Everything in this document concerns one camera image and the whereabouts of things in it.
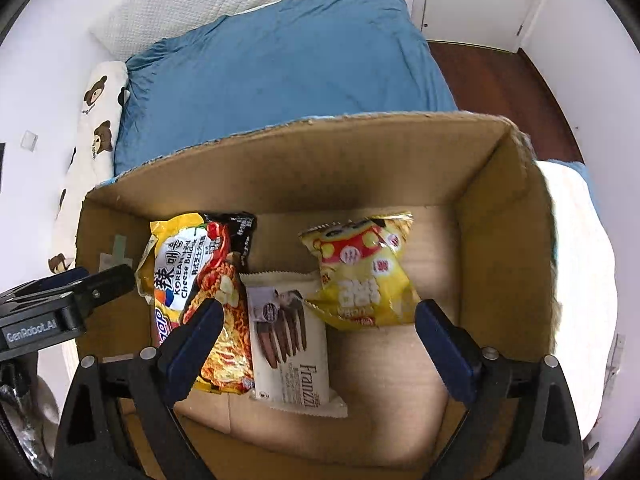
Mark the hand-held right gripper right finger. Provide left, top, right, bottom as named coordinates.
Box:
left=414, top=299, right=586, bottom=480

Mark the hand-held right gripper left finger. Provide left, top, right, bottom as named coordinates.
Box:
left=52, top=299, right=226, bottom=480

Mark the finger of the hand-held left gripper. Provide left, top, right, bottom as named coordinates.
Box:
left=75, top=263, right=137, bottom=312
left=0, top=266, right=92, bottom=305

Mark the white biscuit packet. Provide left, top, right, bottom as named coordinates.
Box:
left=239, top=270, right=348, bottom=418

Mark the printed cardboard box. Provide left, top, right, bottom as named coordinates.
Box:
left=75, top=112, right=559, bottom=480

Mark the instant noodle packet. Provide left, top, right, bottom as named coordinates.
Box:
left=136, top=211, right=257, bottom=395

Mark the yellow snack packet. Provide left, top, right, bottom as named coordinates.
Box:
left=298, top=212, right=421, bottom=331

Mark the bear print pillow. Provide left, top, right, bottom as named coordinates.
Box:
left=47, top=61, right=132, bottom=273

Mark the white cloth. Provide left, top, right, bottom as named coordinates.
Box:
left=534, top=160, right=619, bottom=428

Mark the blue blanket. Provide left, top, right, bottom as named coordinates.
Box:
left=112, top=0, right=458, bottom=178

